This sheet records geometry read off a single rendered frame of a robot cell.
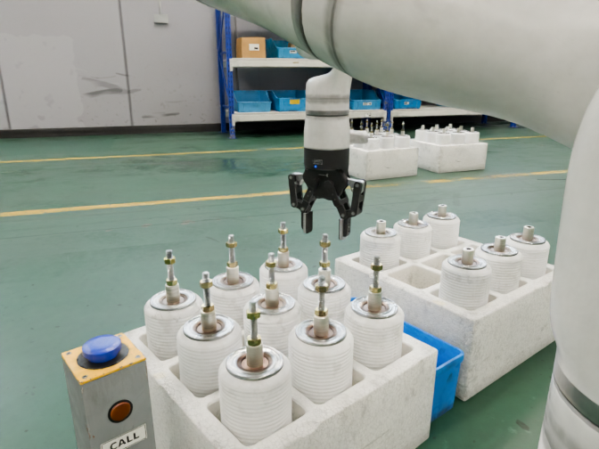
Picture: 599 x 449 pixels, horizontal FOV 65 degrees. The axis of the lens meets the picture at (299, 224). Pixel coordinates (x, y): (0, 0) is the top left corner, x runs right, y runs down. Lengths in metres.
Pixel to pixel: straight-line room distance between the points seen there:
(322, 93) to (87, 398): 0.51
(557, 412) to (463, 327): 0.71
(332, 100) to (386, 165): 2.25
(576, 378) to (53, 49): 5.59
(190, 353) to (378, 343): 0.28
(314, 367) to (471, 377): 0.42
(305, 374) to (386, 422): 0.16
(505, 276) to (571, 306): 0.85
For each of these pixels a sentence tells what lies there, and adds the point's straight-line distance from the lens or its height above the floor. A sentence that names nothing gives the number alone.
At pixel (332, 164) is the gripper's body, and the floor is 0.48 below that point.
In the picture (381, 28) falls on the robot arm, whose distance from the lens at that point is 0.28.
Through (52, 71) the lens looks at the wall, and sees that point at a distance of 5.68.
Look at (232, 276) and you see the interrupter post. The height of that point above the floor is 0.27.
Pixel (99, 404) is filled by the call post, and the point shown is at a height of 0.28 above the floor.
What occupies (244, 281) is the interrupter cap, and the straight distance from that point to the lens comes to 0.86.
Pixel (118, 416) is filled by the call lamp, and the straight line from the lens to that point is 0.58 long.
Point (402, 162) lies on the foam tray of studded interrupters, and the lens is 3.04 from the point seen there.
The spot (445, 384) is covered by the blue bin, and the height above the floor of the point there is 0.07.
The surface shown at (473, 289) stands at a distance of 0.98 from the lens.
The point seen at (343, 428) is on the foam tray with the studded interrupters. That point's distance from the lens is 0.70.
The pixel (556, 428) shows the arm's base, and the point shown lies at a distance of 0.26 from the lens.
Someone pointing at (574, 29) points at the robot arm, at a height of 0.63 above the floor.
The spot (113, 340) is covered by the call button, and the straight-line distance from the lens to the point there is 0.57.
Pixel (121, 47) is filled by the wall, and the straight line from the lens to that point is 5.62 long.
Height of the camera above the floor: 0.61
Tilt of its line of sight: 18 degrees down
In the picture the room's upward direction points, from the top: straight up
